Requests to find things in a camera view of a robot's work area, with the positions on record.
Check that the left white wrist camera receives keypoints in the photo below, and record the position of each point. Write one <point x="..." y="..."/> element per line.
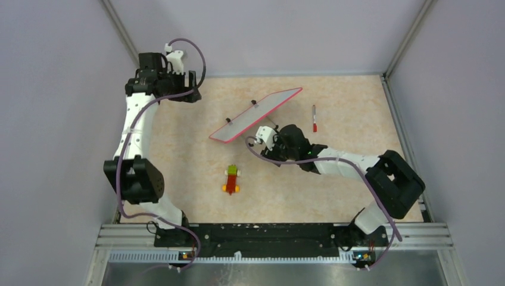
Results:
<point x="175" y="58"/>

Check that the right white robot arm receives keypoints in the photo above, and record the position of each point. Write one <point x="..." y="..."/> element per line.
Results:
<point x="394" y="185"/>

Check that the whiteboard wire stand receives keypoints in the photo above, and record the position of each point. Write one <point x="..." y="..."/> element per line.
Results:
<point x="272" y="120"/>

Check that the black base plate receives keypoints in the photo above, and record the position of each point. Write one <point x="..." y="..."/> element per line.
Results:
<point x="351" y="240"/>

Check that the pink framed whiteboard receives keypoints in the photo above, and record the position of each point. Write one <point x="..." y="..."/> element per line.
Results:
<point x="252" y="115"/>

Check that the aluminium frame rail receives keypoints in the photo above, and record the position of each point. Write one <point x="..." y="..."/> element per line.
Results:
<point x="414" y="236"/>

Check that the red green toy car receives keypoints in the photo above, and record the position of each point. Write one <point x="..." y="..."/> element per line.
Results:
<point x="230" y="186"/>

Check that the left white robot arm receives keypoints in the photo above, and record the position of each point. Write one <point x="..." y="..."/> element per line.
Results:
<point x="138" y="184"/>

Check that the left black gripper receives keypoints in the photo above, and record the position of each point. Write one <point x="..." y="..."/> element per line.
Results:
<point x="192" y="97"/>

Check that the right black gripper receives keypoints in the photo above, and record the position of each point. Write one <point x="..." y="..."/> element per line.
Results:
<point x="272" y="154"/>

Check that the red whiteboard marker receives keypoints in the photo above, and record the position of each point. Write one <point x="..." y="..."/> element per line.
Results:
<point x="314" y="118"/>

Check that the white cable duct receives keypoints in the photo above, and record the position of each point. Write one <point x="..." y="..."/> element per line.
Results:
<point x="175" y="257"/>

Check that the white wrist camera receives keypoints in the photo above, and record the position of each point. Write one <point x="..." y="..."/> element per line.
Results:
<point x="265" y="135"/>
<point x="175" y="58"/>

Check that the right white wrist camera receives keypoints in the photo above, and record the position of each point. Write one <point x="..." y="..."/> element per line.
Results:
<point x="265" y="135"/>

